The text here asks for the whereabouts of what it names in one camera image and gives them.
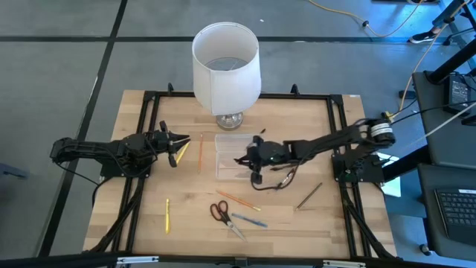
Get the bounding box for blue ballpoint pen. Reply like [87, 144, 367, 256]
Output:
[231, 212, 268, 229]

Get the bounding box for black foreground beam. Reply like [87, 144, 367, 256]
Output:
[0, 251, 476, 268]

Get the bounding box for clear plastic supply box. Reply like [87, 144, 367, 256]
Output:
[214, 133, 261, 182]

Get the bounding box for black laptop keyboard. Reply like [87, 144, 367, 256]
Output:
[434, 188, 476, 246]

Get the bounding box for white shade table lamp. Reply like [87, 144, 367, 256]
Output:
[191, 21, 263, 131]

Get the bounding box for dark ballpoint pen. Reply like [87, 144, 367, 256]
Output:
[295, 182, 324, 212]

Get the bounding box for black side table top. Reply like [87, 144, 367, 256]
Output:
[411, 69, 476, 170]
[416, 162, 476, 262]

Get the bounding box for black red handled scissors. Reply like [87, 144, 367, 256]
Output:
[209, 200, 247, 242]

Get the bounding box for thin yellow pen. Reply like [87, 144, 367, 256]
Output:
[164, 198, 171, 235]

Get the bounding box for person's shoe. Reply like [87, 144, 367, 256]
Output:
[408, 30, 443, 45]

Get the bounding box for black power adapter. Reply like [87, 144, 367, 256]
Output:
[443, 74, 474, 116]

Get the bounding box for black table frame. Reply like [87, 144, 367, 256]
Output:
[83, 82, 398, 261]

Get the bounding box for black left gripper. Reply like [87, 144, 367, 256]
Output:
[148, 119, 191, 158]

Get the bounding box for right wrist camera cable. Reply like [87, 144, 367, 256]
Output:
[252, 167, 298, 192]

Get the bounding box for black table leg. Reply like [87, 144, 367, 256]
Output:
[381, 144, 432, 183]
[425, 47, 476, 85]

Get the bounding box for plain orange pencil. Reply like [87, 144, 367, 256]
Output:
[197, 133, 205, 174]

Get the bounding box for person's leg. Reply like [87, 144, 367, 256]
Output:
[431, 20, 449, 36]

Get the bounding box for white cable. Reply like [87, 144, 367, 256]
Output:
[407, 110, 476, 148]

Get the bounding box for orange pencil yellow eraser cap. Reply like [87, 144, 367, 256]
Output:
[216, 190, 262, 212]

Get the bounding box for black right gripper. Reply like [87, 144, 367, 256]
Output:
[234, 135, 278, 173]

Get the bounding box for yellow extension cable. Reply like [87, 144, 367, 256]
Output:
[307, 0, 464, 115]

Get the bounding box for silver beam bracket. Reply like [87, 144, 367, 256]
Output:
[116, 255, 160, 266]
[321, 259, 367, 268]

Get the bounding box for yellow highlighter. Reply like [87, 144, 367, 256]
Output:
[175, 140, 192, 165]

